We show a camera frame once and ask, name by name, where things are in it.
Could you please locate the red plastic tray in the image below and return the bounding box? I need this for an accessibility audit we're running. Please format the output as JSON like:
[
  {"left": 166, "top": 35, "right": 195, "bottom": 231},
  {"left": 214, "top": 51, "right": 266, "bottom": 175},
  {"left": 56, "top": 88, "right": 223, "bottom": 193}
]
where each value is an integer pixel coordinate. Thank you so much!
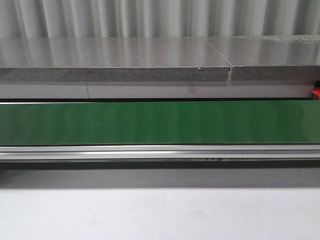
[{"left": 311, "top": 87, "right": 320, "bottom": 100}]

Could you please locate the green conveyor belt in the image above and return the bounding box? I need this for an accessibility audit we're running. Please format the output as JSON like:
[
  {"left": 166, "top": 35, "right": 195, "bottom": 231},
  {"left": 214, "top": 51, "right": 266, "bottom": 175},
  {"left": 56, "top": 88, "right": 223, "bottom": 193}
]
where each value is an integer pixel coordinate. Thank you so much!
[{"left": 0, "top": 100, "right": 320, "bottom": 146}]

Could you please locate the aluminium conveyor side rail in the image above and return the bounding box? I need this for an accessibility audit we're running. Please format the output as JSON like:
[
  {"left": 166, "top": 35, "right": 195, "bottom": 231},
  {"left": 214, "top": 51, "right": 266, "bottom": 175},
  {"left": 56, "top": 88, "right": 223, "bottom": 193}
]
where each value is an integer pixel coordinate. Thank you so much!
[{"left": 0, "top": 144, "right": 320, "bottom": 170}]

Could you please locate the grey stone slab right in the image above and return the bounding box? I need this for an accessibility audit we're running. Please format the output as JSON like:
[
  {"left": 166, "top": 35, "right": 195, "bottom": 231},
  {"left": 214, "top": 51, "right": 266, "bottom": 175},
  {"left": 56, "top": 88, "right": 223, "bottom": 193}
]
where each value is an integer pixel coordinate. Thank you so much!
[{"left": 207, "top": 35, "right": 320, "bottom": 85}]

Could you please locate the grey stone slab left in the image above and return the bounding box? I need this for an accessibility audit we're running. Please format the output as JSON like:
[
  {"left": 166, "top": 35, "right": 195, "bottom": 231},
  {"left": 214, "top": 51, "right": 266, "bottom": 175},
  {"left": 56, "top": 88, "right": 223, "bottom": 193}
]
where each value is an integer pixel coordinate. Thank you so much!
[{"left": 0, "top": 37, "right": 229, "bottom": 83}]

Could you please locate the grey corrugated curtain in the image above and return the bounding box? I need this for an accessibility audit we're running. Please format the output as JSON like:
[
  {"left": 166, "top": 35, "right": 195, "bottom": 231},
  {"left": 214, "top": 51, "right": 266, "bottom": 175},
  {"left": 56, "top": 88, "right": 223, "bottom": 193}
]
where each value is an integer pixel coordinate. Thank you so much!
[{"left": 0, "top": 0, "right": 320, "bottom": 38}]

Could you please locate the grey stone slab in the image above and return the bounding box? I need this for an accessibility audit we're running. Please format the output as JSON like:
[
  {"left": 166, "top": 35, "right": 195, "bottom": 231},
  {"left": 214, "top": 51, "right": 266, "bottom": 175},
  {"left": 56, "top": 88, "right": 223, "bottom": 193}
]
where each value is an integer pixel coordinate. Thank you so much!
[
  {"left": 207, "top": 35, "right": 320, "bottom": 85},
  {"left": 0, "top": 37, "right": 229, "bottom": 83}
]

